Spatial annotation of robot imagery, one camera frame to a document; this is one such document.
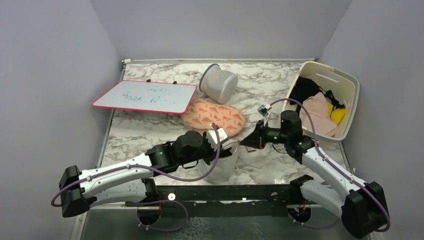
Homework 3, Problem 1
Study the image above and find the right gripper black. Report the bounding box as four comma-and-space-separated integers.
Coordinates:
240, 119, 290, 150

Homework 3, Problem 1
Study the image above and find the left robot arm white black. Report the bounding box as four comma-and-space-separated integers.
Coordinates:
51, 128, 229, 218

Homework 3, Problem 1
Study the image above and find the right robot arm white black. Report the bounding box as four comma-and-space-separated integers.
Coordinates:
240, 110, 391, 239

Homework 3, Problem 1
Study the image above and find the orange tulip print laundry bag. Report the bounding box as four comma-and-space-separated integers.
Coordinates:
181, 98, 247, 137

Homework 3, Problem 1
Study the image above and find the white cylindrical mesh laundry bag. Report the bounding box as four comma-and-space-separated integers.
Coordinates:
199, 63, 238, 104

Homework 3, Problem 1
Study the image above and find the cream plastic laundry basket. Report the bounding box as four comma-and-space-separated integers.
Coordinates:
282, 61, 360, 142

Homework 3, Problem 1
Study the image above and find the pink framed whiteboard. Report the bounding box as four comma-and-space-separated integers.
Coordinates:
92, 80, 198, 115

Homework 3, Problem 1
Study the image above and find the pink garment in basket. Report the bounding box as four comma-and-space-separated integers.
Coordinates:
302, 92, 338, 137

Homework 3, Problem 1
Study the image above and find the black garment in basket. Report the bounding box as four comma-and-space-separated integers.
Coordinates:
289, 76, 346, 108

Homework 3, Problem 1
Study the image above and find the yellow garment in basket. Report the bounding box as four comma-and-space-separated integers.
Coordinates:
327, 102, 347, 125

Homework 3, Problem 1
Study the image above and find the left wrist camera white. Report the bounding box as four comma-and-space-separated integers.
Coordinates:
206, 128, 229, 151

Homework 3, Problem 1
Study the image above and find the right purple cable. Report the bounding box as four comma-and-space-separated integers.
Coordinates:
264, 97, 392, 233

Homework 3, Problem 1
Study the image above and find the purple cable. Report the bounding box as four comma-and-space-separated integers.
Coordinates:
264, 97, 392, 233
50, 123, 222, 233

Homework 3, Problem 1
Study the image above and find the black mounting rail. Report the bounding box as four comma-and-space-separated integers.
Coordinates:
124, 184, 310, 219

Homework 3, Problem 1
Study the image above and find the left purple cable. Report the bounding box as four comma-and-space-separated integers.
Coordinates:
50, 123, 222, 233

